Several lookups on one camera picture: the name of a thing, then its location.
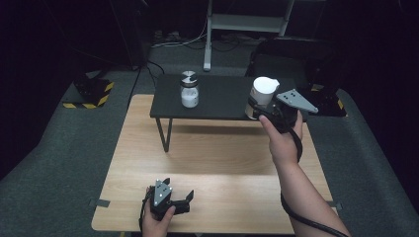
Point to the person's left hand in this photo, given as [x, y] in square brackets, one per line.
[153, 227]

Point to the grey tape strip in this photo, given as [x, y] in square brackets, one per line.
[99, 203]
[337, 206]

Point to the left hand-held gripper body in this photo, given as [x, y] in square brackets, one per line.
[163, 194]

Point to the black shelf with metal legs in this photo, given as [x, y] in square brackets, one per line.
[224, 97]

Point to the person's right hand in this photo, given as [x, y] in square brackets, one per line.
[283, 148]

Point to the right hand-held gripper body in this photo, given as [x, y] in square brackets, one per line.
[293, 100]

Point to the white plastic cup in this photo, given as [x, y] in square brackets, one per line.
[263, 87]

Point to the black chair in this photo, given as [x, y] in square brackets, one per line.
[286, 56]

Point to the black yellow striped base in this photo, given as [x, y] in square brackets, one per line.
[329, 103]
[92, 92]

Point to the white metal stand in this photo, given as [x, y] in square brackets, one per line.
[243, 23]

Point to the glass jar with silver lid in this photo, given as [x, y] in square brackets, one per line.
[190, 95]

